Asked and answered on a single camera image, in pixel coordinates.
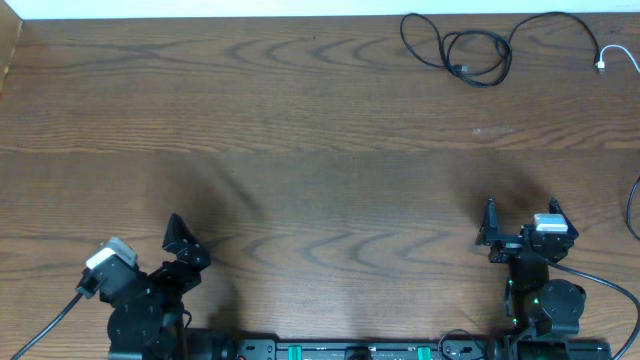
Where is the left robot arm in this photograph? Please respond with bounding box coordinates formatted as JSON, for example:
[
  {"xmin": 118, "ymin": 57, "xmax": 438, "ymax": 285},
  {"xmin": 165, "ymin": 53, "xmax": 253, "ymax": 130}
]
[{"xmin": 97, "ymin": 214, "xmax": 211, "ymax": 359}]

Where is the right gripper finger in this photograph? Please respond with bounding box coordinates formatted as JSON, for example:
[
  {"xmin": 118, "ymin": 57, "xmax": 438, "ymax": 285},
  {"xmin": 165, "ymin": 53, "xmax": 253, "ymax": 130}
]
[
  {"xmin": 477, "ymin": 198, "xmax": 499, "ymax": 245},
  {"xmin": 548, "ymin": 197, "xmax": 564, "ymax": 215}
]

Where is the cardboard box edge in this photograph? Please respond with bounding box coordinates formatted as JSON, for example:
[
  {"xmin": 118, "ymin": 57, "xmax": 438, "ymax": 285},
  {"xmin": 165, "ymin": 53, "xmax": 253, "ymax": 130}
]
[{"xmin": 0, "ymin": 0, "xmax": 23, "ymax": 89}]

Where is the black usb cable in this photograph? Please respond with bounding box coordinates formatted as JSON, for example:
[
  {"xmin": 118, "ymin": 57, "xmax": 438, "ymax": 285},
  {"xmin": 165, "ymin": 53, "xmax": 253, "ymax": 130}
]
[
  {"xmin": 625, "ymin": 175, "xmax": 640, "ymax": 242},
  {"xmin": 398, "ymin": 10, "xmax": 602, "ymax": 89}
]

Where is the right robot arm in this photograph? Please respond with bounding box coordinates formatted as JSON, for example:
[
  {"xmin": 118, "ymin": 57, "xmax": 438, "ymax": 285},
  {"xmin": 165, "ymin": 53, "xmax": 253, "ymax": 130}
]
[{"xmin": 475, "ymin": 199, "xmax": 586, "ymax": 359}]

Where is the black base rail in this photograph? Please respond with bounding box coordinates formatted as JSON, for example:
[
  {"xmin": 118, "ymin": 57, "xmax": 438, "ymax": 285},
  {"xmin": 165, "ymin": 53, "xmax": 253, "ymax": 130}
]
[{"xmin": 184, "ymin": 329, "xmax": 614, "ymax": 360}]

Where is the white usb cable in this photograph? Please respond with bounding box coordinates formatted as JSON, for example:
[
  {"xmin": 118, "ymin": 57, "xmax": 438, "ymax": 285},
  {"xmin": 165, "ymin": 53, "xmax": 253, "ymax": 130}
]
[{"xmin": 594, "ymin": 43, "xmax": 640, "ymax": 76}]

